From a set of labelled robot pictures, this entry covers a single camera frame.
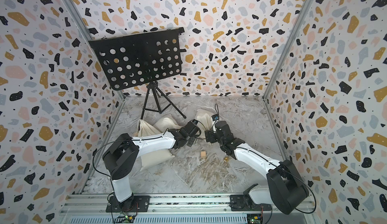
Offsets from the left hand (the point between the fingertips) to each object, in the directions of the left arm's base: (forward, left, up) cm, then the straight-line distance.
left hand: (190, 135), depth 93 cm
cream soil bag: (+11, -9, +5) cm, 15 cm away
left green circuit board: (-41, +29, -6) cm, 51 cm away
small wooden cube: (-10, -8, -5) cm, 14 cm away
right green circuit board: (-42, -31, -7) cm, 53 cm away
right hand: (0, -13, +7) cm, 15 cm away
